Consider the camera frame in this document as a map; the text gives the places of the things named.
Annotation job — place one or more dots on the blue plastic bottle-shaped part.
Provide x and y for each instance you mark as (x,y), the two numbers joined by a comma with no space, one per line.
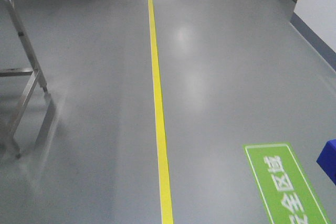
(326,159)

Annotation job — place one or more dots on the green floor sign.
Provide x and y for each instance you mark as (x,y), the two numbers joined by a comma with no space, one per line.
(285,190)

